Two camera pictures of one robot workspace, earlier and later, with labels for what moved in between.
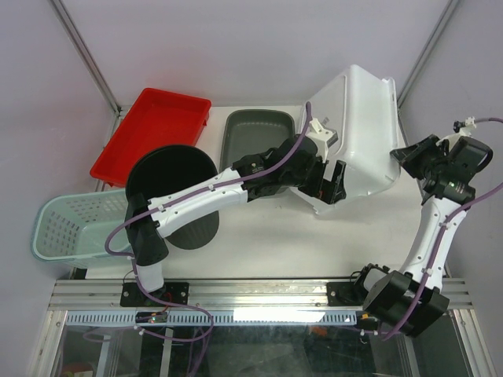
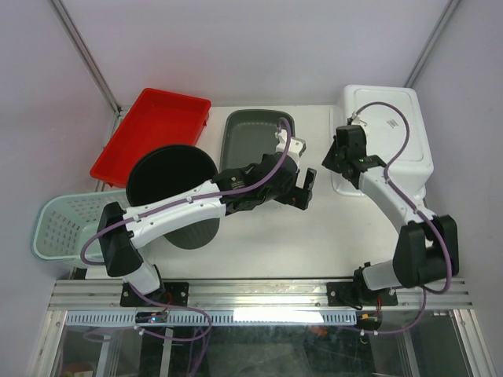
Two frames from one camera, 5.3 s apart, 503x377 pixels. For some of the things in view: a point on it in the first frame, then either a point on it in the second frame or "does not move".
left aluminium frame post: [61, 12] does not move
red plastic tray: [157, 119] does not move
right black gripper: [409, 155] -> [328, 161]
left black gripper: [328, 192] -> [299, 198]
